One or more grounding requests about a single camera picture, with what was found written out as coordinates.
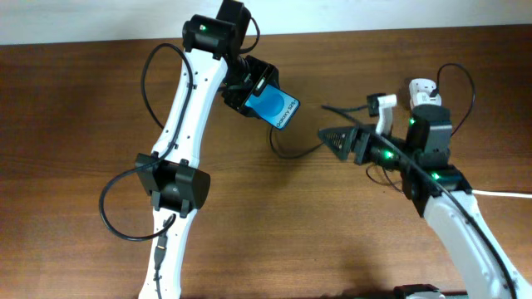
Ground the blue screen Galaxy smartphone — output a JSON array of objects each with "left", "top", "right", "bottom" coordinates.
[{"left": 244, "top": 85, "right": 300, "bottom": 130}]

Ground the white power strip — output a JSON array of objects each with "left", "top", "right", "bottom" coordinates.
[{"left": 408, "top": 78, "right": 442, "bottom": 110}]

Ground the white USB charger plug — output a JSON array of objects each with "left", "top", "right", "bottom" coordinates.
[{"left": 410, "top": 90, "right": 442, "bottom": 110}]

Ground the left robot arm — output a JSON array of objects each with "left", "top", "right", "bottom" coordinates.
[{"left": 135, "top": 1, "right": 278, "bottom": 298}]

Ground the black right camera cable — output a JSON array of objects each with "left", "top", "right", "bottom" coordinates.
[{"left": 320, "top": 104, "right": 519, "bottom": 299}]

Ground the black USB charging cable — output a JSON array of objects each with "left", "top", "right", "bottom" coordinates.
[{"left": 268, "top": 62, "right": 476, "bottom": 196}]

